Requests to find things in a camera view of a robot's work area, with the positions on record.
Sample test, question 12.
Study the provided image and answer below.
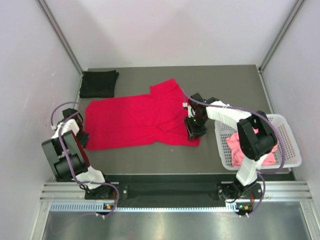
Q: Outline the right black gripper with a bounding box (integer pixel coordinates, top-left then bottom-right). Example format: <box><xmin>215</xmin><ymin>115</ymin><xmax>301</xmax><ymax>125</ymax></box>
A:
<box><xmin>184</xmin><ymin>114</ymin><xmax>208</xmax><ymax>141</ymax></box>

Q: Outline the red polo t shirt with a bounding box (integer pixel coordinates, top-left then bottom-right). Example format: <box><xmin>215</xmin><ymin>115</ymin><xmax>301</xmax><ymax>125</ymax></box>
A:
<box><xmin>84</xmin><ymin>79</ymin><xmax>201</xmax><ymax>151</ymax></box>

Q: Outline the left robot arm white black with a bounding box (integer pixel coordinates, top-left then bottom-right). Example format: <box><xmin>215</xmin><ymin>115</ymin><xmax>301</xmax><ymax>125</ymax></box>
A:
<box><xmin>41</xmin><ymin>108</ymin><xmax>114</xmax><ymax>200</ymax></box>

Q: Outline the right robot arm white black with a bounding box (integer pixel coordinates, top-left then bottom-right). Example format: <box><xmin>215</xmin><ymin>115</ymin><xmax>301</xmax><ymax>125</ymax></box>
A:
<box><xmin>182</xmin><ymin>93</ymin><xmax>278</xmax><ymax>199</ymax></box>

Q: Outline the pink crumpled t shirt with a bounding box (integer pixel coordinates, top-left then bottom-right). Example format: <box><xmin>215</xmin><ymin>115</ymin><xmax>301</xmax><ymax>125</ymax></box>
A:
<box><xmin>226</xmin><ymin>132</ymin><xmax>278</xmax><ymax>167</ymax></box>

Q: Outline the folded black t shirt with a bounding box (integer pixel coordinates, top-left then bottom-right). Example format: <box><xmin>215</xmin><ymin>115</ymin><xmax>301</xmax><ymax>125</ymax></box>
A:
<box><xmin>79</xmin><ymin>70</ymin><xmax>120</xmax><ymax>99</ymax></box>

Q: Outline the white perforated plastic basket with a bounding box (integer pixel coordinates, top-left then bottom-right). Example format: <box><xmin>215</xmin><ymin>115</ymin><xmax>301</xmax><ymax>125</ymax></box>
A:
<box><xmin>214</xmin><ymin>114</ymin><xmax>302</xmax><ymax>171</ymax></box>

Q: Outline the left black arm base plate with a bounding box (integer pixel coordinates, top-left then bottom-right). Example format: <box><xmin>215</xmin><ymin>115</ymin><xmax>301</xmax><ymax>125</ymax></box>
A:
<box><xmin>84</xmin><ymin>182</ymin><xmax>130</xmax><ymax>201</ymax></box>

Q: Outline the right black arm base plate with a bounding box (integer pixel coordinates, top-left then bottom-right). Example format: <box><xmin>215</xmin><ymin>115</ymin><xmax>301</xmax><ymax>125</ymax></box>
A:
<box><xmin>216</xmin><ymin>182</ymin><xmax>263</xmax><ymax>202</ymax></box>

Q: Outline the slotted grey cable duct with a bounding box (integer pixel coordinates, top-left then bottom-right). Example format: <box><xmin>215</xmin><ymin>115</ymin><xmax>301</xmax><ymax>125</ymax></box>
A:
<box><xmin>50</xmin><ymin>202</ymin><xmax>239</xmax><ymax>213</ymax></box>

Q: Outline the left aluminium corner post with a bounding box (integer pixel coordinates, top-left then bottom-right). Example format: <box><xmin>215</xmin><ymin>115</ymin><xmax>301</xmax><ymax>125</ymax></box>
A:
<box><xmin>35</xmin><ymin>0</ymin><xmax>83</xmax><ymax>75</ymax></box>

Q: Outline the aluminium corner post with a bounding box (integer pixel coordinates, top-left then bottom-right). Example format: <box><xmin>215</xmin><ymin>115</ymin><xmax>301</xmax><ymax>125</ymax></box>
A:
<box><xmin>35</xmin><ymin>0</ymin><xmax>83</xmax><ymax>75</ymax></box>
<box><xmin>257</xmin><ymin>0</ymin><xmax>306</xmax><ymax>75</ymax></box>

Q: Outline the right aluminium corner post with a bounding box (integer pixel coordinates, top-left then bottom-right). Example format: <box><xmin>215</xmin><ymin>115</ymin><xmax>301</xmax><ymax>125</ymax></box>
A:
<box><xmin>257</xmin><ymin>0</ymin><xmax>306</xmax><ymax>75</ymax></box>

